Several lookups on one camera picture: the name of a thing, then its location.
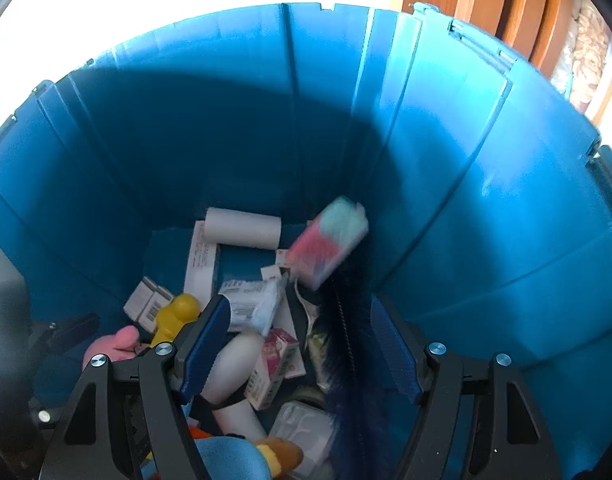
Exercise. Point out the wooden door frame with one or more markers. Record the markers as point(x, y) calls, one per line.
point(485, 0)

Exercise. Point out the small white pink box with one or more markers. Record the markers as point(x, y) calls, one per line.
point(278, 265)

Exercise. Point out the blue plush toy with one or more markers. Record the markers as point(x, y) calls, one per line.
point(226, 460)

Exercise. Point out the small pink white carton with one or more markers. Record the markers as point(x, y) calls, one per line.
point(276, 365)

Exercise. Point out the white paper roll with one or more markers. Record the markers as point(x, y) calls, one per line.
point(243, 228)

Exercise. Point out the white green plastic bag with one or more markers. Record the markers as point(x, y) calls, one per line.
point(313, 340)

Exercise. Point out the pink packet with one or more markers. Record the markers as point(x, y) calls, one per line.
point(326, 245)

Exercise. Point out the clear plastic packet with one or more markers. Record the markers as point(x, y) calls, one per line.
point(301, 425)

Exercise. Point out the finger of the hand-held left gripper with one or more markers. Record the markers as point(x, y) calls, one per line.
point(71, 332)

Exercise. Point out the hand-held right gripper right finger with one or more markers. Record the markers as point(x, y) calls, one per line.
point(393, 355)

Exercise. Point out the rolled patterned quilt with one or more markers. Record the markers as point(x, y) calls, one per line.
point(585, 60)

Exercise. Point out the yellow toy figure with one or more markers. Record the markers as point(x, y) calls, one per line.
point(178, 312)

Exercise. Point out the white barcode box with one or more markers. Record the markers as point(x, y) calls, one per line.
point(146, 305)

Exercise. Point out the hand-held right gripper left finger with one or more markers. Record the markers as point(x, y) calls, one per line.
point(206, 355)

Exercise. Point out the white printed flat box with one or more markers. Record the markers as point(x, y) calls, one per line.
point(201, 265)

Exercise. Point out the blue plastic container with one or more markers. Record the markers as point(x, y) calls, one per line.
point(236, 135)

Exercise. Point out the white tissue packet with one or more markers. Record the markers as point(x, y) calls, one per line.
point(246, 300)

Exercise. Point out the pink plush toy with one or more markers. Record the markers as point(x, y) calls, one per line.
point(116, 342)

